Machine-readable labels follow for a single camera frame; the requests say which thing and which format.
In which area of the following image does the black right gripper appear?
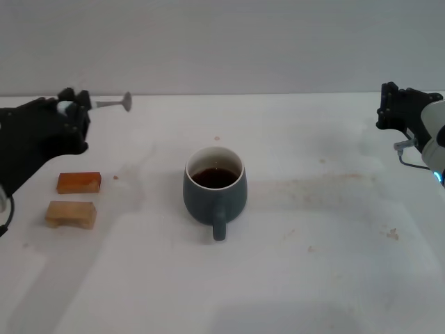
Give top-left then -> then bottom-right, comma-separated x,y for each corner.
375,81 -> 445,149

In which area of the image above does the light wooden block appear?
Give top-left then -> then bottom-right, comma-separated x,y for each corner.
44,200 -> 97,230

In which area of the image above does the grey ceramic cup with coffee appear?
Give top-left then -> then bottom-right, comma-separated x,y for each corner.
182,146 -> 248,241

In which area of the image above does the blue handled metal spoon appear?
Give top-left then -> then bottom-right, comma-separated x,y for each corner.
57,91 -> 132,118

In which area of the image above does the orange-brown wooden block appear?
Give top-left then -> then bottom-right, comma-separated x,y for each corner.
55,170 -> 103,194

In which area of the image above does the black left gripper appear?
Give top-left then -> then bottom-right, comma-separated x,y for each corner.
0,86 -> 92,198

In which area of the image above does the right wrist cable with connector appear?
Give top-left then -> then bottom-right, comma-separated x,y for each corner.
393,136 -> 434,171

